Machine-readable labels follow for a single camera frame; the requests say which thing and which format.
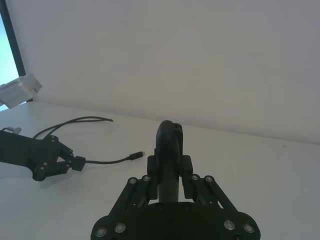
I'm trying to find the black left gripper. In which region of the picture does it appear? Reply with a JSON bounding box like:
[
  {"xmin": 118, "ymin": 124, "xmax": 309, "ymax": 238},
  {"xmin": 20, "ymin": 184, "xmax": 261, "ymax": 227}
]
[{"xmin": 0, "ymin": 129, "xmax": 86, "ymax": 183}]

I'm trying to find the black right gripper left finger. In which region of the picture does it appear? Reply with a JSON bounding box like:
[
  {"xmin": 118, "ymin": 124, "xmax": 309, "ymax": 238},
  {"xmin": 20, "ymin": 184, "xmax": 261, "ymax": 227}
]
[{"xmin": 91, "ymin": 154, "xmax": 161, "ymax": 239}]

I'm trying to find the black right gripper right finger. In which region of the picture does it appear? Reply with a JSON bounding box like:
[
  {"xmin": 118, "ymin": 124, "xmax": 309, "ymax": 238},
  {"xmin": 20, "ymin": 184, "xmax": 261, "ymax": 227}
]
[{"xmin": 179, "ymin": 154, "xmax": 261, "ymax": 238}]

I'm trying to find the black cable with small plug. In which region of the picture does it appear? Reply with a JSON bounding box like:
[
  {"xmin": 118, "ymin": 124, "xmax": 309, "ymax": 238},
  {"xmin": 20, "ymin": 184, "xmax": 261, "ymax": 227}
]
[{"xmin": 82, "ymin": 150, "xmax": 145, "ymax": 166}]

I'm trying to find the white table cloth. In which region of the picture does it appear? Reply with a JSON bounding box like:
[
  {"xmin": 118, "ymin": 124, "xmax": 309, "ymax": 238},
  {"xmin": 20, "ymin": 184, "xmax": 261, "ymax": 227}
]
[{"xmin": 0, "ymin": 100, "xmax": 320, "ymax": 240}]

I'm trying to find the thin black looped cable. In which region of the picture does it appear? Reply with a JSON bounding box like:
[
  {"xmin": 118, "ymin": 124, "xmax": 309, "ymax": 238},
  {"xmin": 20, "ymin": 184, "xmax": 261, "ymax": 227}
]
[{"xmin": 32, "ymin": 115, "xmax": 115, "ymax": 140}]

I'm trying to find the dark post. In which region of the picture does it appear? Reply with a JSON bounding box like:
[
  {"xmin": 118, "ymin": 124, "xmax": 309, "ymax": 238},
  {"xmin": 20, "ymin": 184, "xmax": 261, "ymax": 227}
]
[{"xmin": 0, "ymin": 0, "xmax": 27, "ymax": 77}]

